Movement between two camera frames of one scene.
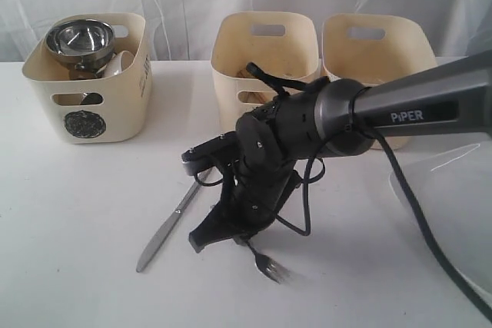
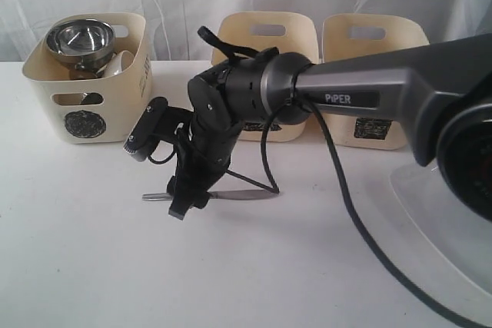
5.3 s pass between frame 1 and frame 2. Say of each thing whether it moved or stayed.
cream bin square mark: stayed
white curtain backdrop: stayed
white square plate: stayed
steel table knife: moved
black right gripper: moved
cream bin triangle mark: stayed
